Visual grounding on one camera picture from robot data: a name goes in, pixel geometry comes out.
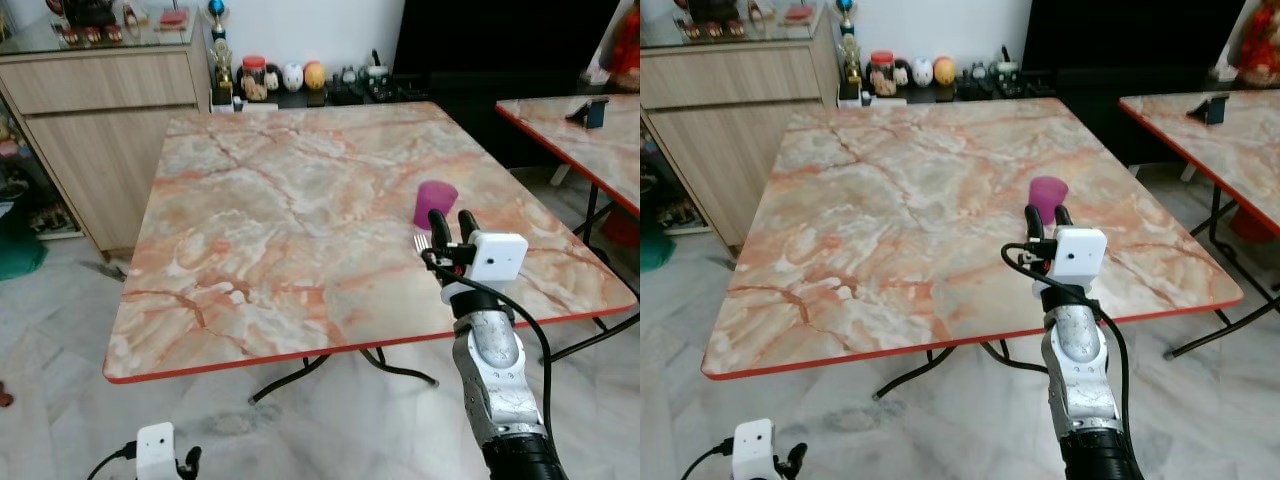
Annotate purple plastic cup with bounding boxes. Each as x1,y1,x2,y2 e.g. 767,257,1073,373
414,180,460,229
1030,176,1070,226

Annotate black metal table legs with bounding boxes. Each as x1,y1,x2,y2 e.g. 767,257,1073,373
248,345,441,404
873,340,1046,401
548,165,641,363
1163,180,1280,361

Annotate black phone stand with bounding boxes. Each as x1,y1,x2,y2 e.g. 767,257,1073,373
1187,93,1232,126
565,97,609,130

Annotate black television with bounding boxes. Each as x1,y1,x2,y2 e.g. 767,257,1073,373
1020,0,1251,96
393,0,623,101

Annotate green bag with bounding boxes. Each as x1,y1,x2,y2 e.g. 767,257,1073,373
0,200,49,282
640,215,677,274

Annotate clear jar with red lid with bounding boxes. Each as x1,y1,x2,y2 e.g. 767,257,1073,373
240,56,269,103
868,51,898,98

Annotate red and gold statue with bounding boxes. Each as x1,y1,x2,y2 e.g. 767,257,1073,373
1235,0,1280,88
604,5,641,93

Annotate gold trophy with blue top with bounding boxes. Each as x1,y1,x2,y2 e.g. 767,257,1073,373
835,0,864,101
205,0,237,107

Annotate light wooden cabinet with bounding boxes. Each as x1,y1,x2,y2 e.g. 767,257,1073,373
640,40,851,248
0,42,213,253

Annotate dark brown ornament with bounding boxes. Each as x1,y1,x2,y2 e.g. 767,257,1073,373
50,0,121,31
688,0,743,27

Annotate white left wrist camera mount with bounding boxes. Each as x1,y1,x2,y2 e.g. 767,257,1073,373
136,423,179,480
733,419,777,480

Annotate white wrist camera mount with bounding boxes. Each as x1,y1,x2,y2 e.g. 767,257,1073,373
1040,227,1108,293
136,423,179,480
440,232,529,306
733,419,777,480

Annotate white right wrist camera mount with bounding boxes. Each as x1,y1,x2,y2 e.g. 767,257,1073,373
1040,227,1108,293
440,232,529,306

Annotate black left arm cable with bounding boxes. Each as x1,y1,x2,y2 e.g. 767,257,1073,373
682,438,736,480
88,440,139,480

